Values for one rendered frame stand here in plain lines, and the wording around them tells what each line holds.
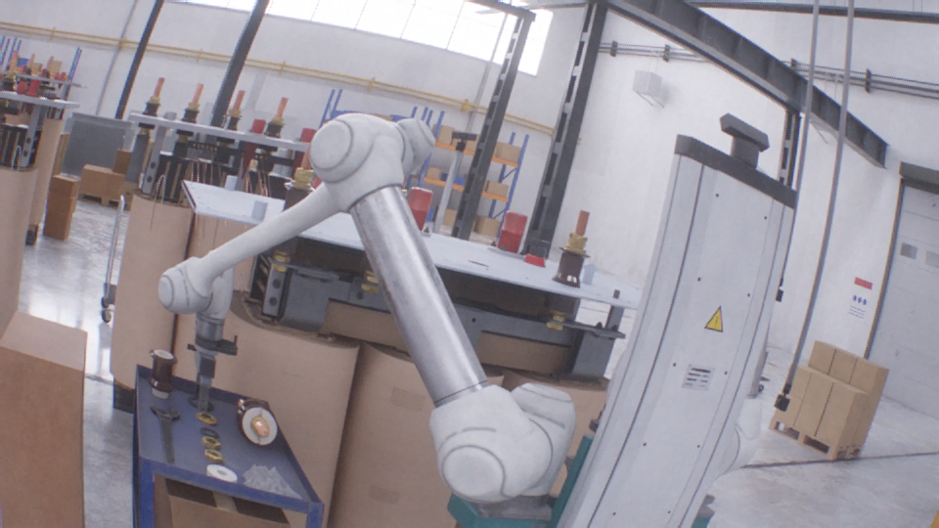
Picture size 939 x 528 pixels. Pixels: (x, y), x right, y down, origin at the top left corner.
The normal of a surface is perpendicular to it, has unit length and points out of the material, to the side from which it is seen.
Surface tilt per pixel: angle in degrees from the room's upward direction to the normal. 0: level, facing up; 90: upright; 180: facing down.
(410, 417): 90
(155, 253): 90
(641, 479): 90
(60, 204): 90
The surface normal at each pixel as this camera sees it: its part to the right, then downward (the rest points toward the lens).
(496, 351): 0.41, 0.22
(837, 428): -0.84, -0.18
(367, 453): -0.37, 0.00
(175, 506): 0.42, -0.77
